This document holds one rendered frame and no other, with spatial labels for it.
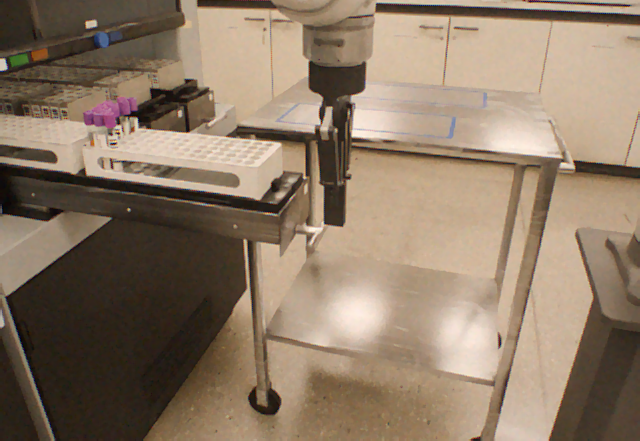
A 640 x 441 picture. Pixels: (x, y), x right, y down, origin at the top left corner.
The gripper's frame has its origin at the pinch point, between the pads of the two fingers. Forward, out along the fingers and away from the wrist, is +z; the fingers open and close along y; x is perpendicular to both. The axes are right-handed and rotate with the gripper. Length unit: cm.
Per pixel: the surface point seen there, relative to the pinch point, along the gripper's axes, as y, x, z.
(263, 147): -2.5, -11.8, -6.3
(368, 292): -50, -3, 52
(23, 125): -1, -56, -6
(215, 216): 6.7, -15.9, 1.3
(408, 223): -144, -2, 80
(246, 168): 5.1, -11.3, -6.0
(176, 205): 6.7, -22.1, 0.4
